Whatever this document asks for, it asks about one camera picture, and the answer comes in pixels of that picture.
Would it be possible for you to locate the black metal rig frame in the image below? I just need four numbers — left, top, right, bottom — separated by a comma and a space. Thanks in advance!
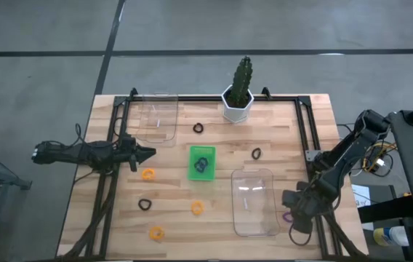
59, 87, 366, 261

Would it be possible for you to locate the white paper sheet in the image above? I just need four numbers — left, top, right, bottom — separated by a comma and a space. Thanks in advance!
351, 183, 373, 208

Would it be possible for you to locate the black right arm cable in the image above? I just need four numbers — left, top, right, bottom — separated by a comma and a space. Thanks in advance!
287, 221, 313, 247

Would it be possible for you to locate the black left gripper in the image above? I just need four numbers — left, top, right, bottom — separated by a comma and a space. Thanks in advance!
120, 133, 157, 172

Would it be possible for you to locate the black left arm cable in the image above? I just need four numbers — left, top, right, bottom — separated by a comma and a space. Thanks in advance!
73, 123, 87, 146

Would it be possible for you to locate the clear plastic container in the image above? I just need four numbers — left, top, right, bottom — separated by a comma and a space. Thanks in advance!
230, 167, 281, 237
133, 93, 179, 143

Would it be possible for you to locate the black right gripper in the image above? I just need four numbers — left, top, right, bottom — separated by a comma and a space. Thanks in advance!
282, 180, 318, 234

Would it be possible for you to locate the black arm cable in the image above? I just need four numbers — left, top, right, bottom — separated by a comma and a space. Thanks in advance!
73, 123, 87, 146
287, 221, 313, 247

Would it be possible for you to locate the green plastic basket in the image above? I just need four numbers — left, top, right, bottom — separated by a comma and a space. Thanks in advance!
187, 145, 217, 182

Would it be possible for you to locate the yellow cable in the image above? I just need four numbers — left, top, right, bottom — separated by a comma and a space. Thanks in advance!
361, 141, 398, 172

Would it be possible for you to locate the black shelf bar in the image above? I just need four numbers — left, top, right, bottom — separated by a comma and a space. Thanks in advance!
357, 195, 413, 223

